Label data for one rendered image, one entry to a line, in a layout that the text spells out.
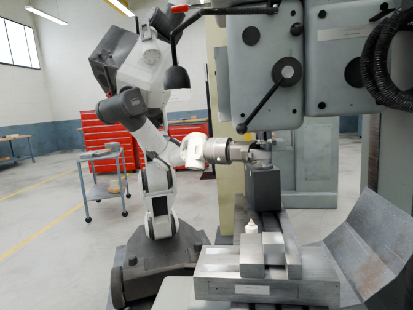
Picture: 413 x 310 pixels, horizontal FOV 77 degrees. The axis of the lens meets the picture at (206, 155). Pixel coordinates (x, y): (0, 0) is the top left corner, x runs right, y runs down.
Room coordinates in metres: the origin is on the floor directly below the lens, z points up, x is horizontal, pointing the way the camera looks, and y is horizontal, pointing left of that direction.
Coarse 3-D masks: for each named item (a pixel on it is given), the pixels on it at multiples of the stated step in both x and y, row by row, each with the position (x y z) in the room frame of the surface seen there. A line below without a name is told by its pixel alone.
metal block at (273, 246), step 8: (264, 232) 0.65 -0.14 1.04; (272, 232) 0.65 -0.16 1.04; (280, 232) 0.65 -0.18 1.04; (264, 240) 0.61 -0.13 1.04; (272, 240) 0.61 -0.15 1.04; (280, 240) 0.61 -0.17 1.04; (264, 248) 0.60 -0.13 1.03; (272, 248) 0.60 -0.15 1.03; (280, 248) 0.59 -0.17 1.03; (264, 256) 0.60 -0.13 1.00; (272, 256) 0.60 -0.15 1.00; (280, 256) 0.59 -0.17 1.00; (272, 264) 0.60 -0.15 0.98; (280, 264) 0.59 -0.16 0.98
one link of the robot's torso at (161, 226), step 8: (160, 192) 1.40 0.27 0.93; (168, 192) 1.39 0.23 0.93; (176, 192) 1.39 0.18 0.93; (144, 200) 1.33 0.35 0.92; (152, 200) 1.38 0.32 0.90; (160, 200) 1.39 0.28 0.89; (168, 200) 1.36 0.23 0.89; (152, 208) 1.35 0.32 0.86; (160, 208) 1.42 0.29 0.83; (168, 208) 1.37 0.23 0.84; (152, 216) 1.36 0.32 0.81; (160, 216) 1.45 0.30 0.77; (168, 216) 1.40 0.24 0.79; (152, 224) 1.43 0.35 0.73; (160, 224) 1.40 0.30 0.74; (168, 224) 1.42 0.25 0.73; (152, 232) 1.41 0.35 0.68; (160, 232) 1.42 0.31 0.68; (168, 232) 1.44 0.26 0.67
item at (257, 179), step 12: (252, 168) 1.16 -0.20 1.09; (264, 168) 1.11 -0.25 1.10; (276, 168) 1.12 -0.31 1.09; (252, 180) 1.12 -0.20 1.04; (264, 180) 1.09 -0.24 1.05; (276, 180) 1.10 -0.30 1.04; (252, 192) 1.13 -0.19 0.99; (264, 192) 1.09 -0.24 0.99; (276, 192) 1.10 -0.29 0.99; (252, 204) 1.15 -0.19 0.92; (264, 204) 1.09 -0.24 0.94; (276, 204) 1.10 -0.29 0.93
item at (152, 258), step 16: (144, 224) 1.79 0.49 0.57; (128, 240) 1.56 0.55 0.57; (144, 240) 1.54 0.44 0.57; (160, 240) 1.53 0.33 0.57; (176, 240) 1.51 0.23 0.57; (192, 240) 1.49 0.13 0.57; (128, 256) 1.37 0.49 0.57; (144, 256) 1.36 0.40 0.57; (160, 256) 1.31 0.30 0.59; (176, 256) 1.30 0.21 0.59; (192, 256) 1.26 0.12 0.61; (128, 272) 1.18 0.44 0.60; (144, 272) 1.18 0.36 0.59; (160, 272) 1.19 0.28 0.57; (176, 272) 1.21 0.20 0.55; (192, 272) 1.23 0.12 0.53; (128, 288) 1.15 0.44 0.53; (144, 288) 1.17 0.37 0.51
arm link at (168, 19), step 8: (168, 8) 1.20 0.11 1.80; (160, 16) 1.16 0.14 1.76; (168, 16) 1.19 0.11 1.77; (176, 16) 1.20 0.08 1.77; (184, 16) 1.23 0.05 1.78; (160, 24) 1.17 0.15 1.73; (168, 24) 1.19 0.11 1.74; (176, 24) 1.21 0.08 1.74; (160, 32) 1.19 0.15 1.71; (168, 32) 1.20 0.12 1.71; (168, 40) 1.22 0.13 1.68
